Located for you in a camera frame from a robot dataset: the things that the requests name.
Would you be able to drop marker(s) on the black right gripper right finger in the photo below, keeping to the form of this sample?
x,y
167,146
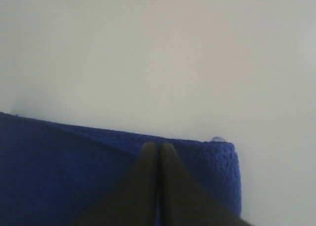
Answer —
x,y
183,201

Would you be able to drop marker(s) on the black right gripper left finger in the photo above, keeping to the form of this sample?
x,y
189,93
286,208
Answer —
x,y
133,201

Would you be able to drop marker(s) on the blue microfiber cloth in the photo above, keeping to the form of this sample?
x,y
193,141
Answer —
x,y
51,172

